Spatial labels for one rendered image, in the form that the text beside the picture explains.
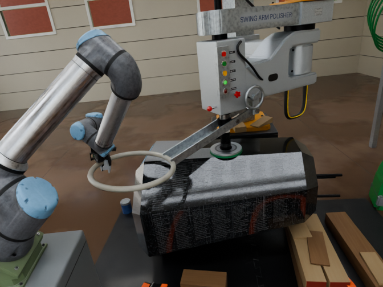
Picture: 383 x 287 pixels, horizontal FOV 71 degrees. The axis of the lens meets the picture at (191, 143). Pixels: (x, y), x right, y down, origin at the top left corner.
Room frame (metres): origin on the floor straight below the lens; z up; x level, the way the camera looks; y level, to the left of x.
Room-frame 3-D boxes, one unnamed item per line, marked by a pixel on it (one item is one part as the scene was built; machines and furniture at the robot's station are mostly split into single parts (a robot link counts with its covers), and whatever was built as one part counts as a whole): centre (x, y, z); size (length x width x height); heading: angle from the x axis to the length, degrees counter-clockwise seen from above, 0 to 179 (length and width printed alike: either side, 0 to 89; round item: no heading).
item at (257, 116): (2.55, -0.52, 0.76); 0.49 x 0.49 x 0.05; 84
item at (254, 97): (1.61, -0.39, 1.24); 0.15 x 0.10 x 0.15; 117
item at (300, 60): (1.97, -0.82, 1.39); 0.19 x 0.19 x 0.20
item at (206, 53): (1.70, -0.30, 1.36); 0.36 x 0.22 x 0.45; 117
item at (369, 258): (1.24, -1.10, 0.13); 0.25 x 0.10 x 0.01; 172
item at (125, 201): (2.29, 0.73, 0.08); 0.10 x 0.10 x 0.13
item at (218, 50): (1.53, -0.22, 1.42); 0.08 x 0.03 x 0.28; 117
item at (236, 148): (1.67, -0.23, 0.89); 0.21 x 0.21 x 0.01
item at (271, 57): (1.83, -0.58, 1.35); 0.74 x 0.23 x 0.49; 117
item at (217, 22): (1.83, -0.54, 1.66); 0.96 x 0.25 x 0.17; 117
